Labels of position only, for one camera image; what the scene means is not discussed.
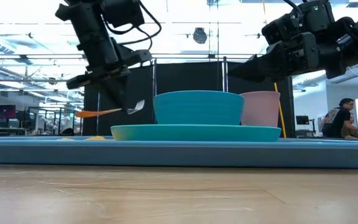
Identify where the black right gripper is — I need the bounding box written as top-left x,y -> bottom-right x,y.
227,0 -> 344,83

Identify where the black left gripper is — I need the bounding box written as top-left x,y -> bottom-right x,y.
65,37 -> 154,110

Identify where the fork with orange handle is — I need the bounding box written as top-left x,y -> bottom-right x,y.
75,99 -> 146,119

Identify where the pink plastic cup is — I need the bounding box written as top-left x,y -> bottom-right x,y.
239,90 -> 282,128

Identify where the yellow cloth napkin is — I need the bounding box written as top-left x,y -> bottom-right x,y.
56,136 -> 107,141

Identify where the blue plastic bowl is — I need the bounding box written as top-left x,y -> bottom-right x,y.
152,90 -> 246,126

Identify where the blue plastic tray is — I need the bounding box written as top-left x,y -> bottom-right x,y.
0,136 -> 358,169

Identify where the teal round plate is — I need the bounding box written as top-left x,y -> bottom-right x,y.
110,124 -> 282,142

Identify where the small computer monitor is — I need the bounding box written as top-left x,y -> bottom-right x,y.
295,115 -> 310,126

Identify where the black partition curtain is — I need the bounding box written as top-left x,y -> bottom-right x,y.
82,60 -> 295,138

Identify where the round dark hanging fixture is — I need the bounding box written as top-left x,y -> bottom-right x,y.
192,27 -> 208,45

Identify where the person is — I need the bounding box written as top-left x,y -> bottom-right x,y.
321,98 -> 358,140

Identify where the dark computer monitor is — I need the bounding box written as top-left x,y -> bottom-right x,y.
0,105 -> 17,120

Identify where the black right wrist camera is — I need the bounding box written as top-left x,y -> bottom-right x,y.
261,12 -> 303,45

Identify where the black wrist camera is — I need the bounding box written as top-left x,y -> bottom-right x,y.
261,12 -> 303,45
99,0 -> 146,28

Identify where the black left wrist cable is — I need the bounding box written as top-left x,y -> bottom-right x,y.
104,0 -> 163,52

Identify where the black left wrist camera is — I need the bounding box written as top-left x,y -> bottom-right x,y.
99,0 -> 146,28

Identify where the long grey horizontal rail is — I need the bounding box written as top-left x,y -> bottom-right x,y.
0,52 -> 358,60

